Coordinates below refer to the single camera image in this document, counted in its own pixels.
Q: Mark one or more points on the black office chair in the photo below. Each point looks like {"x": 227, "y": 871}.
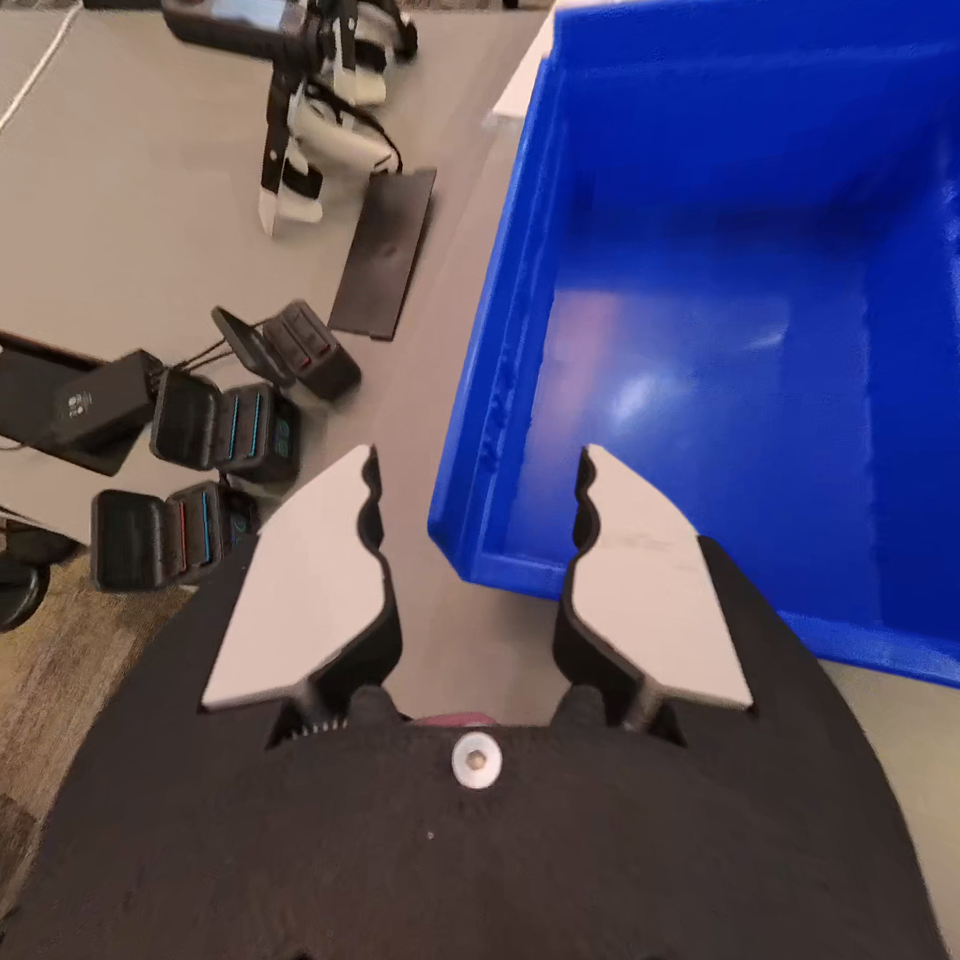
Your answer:
{"x": 22, "y": 577}

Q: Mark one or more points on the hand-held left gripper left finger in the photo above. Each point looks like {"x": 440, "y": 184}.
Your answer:
{"x": 307, "y": 592}

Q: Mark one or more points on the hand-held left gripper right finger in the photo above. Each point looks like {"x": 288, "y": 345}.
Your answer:
{"x": 652, "y": 600}

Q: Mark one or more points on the black handheld device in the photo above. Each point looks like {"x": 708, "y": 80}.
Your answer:
{"x": 225, "y": 22}

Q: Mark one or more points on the grey desk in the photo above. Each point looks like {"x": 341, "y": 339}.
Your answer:
{"x": 150, "y": 225}

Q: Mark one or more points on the blue plastic bin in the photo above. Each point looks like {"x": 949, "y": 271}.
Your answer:
{"x": 712, "y": 337}

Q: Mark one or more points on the black battery charger case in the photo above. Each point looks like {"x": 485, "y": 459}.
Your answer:
{"x": 315, "y": 352}
{"x": 172, "y": 536}
{"x": 225, "y": 427}

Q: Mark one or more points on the black flat plate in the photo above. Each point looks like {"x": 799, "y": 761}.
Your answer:
{"x": 386, "y": 255}

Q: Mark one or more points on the black power adapter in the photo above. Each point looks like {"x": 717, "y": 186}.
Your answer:
{"x": 82, "y": 412}

